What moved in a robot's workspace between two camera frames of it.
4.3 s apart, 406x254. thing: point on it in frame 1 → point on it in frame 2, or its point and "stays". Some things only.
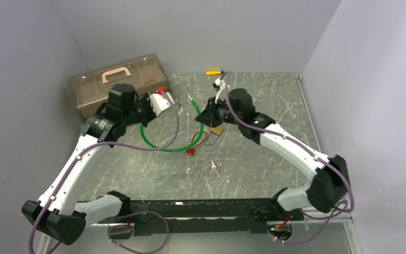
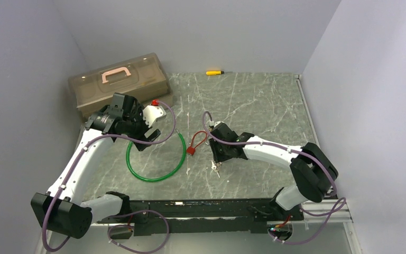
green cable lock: x=181 y=150 → x=161 y=179
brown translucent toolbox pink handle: x=90 y=90 stays
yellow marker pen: x=214 y=72 stays
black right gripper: x=209 y=116 → x=218 y=157
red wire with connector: x=191 y=151 stays
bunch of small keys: x=215 y=166 stays
